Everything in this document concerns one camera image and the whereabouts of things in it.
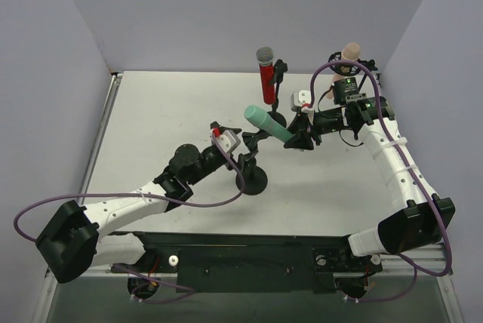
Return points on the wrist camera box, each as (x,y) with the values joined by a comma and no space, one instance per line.
(227,140)
(300,102)

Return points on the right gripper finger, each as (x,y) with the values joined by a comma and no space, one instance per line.
(301,140)
(298,124)

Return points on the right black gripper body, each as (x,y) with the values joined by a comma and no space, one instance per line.
(306,129)

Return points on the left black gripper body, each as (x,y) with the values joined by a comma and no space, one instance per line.
(214,152)

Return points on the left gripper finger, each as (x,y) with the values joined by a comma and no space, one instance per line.
(218,129)
(247,160)

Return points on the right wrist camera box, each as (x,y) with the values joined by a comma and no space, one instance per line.
(300,102)

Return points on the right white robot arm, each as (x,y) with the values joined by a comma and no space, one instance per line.
(420,217)

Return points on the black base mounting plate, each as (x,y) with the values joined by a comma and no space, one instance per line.
(210,263)

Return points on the red glitter microphone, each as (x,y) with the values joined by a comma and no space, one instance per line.
(265,57)

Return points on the mint green microphone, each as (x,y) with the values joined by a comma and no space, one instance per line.
(259,118)

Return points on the black round-base clip stand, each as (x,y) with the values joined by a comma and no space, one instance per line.
(279,70)

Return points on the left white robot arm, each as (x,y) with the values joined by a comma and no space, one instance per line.
(78,237)

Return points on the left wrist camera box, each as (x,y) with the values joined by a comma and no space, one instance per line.
(227,140)

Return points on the black tripod shock-mount stand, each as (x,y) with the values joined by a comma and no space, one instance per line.
(351,65)

